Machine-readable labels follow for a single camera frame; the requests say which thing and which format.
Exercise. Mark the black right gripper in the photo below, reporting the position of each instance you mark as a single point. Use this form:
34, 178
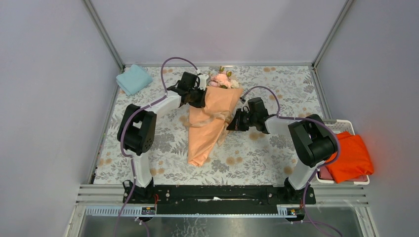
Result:
236, 124

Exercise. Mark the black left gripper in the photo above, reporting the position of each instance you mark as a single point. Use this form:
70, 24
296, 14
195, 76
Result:
200, 103

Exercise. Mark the peach wrapping paper sheet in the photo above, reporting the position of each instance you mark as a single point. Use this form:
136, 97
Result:
201, 141

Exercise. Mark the pile of fake flowers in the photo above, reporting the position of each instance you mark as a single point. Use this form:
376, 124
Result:
223, 79

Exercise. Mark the beige ribbon pile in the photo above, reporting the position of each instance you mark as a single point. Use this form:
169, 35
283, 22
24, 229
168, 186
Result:
225, 116

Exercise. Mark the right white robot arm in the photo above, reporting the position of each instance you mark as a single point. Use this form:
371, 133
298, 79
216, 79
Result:
313, 141

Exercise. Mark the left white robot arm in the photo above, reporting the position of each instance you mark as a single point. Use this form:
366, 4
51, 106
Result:
137, 131

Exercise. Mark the floral patterned tablecloth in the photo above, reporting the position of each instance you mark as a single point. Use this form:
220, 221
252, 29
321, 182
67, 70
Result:
245, 158

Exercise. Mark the light blue folded towel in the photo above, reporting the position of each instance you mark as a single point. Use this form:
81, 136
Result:
133, 80

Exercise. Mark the pink cloth in basket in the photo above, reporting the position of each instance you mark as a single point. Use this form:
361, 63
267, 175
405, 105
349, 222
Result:
324, 176

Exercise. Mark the white plastic basket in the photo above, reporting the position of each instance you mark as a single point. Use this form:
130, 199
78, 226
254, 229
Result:
339, 126

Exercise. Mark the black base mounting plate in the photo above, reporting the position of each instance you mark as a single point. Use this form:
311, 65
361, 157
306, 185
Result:
211, 199

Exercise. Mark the orange folded cloth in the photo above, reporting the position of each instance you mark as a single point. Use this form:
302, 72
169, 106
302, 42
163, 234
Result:
354, 159

